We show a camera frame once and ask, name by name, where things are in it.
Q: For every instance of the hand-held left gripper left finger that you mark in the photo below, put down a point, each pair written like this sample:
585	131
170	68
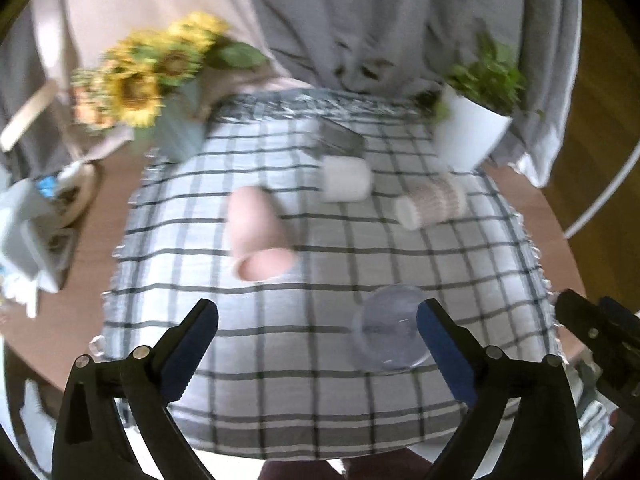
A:
187	349

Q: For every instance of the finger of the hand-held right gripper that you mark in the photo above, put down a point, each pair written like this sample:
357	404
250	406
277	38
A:
580	321

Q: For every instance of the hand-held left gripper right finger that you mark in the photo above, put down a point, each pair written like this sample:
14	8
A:
446	350

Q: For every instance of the round wooden tray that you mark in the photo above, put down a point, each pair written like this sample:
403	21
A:
75	192

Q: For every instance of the white hoop stand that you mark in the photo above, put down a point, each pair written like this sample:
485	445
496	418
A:
607	180

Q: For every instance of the grey flower vase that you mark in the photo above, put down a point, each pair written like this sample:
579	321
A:
181	122

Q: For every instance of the white plant pot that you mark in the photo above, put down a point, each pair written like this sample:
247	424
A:
467	130

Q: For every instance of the grey curtain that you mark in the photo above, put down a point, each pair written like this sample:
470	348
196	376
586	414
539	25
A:
415	25

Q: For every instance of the clear plastic cup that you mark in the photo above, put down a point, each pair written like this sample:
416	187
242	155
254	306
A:
390	327

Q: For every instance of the sunflower bouquet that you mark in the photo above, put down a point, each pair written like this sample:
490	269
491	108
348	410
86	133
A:
150	67

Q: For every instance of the green potted plant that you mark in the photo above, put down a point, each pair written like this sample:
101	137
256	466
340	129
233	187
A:
487	75

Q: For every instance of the wooden chair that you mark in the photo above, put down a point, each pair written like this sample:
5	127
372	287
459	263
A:
27	115

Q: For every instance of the white box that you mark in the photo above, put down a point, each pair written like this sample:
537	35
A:
32	240

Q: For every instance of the beige curtain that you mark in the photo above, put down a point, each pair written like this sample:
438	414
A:
145	5

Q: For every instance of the checkered tablecloth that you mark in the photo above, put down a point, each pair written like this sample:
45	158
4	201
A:
325	270

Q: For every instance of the pink cup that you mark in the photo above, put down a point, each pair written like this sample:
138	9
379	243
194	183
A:
257	236

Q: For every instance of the white cup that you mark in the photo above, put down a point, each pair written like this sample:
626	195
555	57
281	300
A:
346	178

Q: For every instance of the beige patterned cup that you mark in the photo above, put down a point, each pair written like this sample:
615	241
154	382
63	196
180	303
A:
431	203

